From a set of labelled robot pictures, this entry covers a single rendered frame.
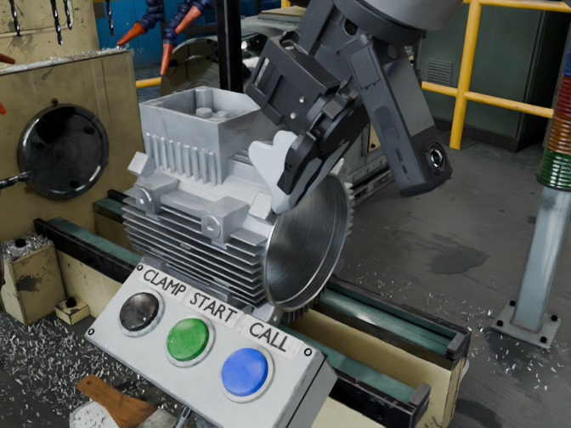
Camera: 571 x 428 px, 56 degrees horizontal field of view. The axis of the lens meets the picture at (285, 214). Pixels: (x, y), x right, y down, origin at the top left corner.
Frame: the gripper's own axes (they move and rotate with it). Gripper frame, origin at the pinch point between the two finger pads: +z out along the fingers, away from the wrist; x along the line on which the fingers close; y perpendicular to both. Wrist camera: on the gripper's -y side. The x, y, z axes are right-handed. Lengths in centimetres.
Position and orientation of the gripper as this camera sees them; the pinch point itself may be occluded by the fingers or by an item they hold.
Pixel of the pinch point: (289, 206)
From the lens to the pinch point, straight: 49.7
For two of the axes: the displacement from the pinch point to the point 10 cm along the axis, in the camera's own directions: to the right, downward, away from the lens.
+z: -4.0, 6.3, 6.6
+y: -6.9, -6.8, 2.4
